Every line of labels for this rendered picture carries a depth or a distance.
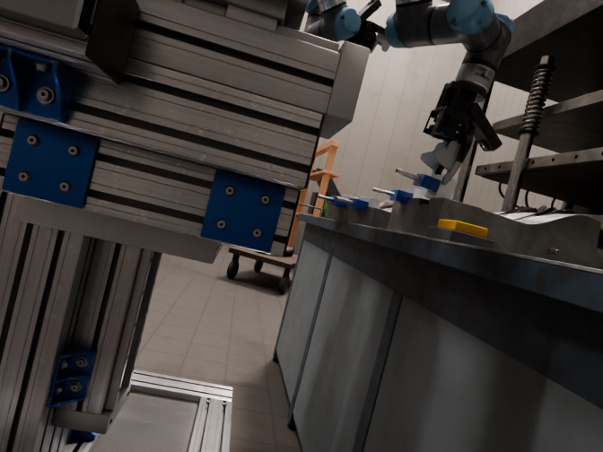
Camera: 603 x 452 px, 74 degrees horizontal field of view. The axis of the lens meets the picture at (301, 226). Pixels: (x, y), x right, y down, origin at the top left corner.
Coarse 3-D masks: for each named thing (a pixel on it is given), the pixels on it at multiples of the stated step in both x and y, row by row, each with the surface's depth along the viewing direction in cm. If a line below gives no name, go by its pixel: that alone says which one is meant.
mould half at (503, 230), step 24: (408, 216) 96; (432, 216) 85; (456, 216) 82; (480, 216) 83; (504, 216) 102; (552, 216) 89; (576, 216) 87; (504, 240) 84; (528, 240) 85; (552, 240) 86; (576, 240) 87; (576, 264) 87; (600, 264) 88
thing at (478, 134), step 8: (472, 112) 85; (480, 112) 86; (480, 120) 86; (480, 128) 86; (488, 128) 86; (480, 136) 88; (488, 136) 87; (496, 136) 87; (480, 144) 90; (488, 144) 88; (496, 144) 87
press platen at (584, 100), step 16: (592, 96) 158; (544, 112) 182; (560, 112) 173; (576, 112) 169; (592, 112) 165; (496, 128) 215; (512, 128) 207; (544, 128) 196; (560, 128) 191; (576, 128) 186; (592, 128) 181; (544, 144) 220; (560, 144) 213; (576, 144) 207; (592, 144) 201
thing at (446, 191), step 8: (408, 176) 88; (416, 176) 88; (424, 176) 87; (440, 176) 88; (416, 184) 89; (424, 184) 87; (432, 184) 87; (440, 184) 87; (448, 184) 87; (456, 184) 88; (432, 192) 89; (440, 192) 87; (448, 192) 88
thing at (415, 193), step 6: (378, 192) 99; (384, 192) 99; (390, 192) 99; (396, 192) 99; (402, 192) 98; (408, 192) 98; (414, 192) 98; (420, 192) 98; (390, 198) 101; (396, 198) 98; (402, 198) 98; (408, 198) 98
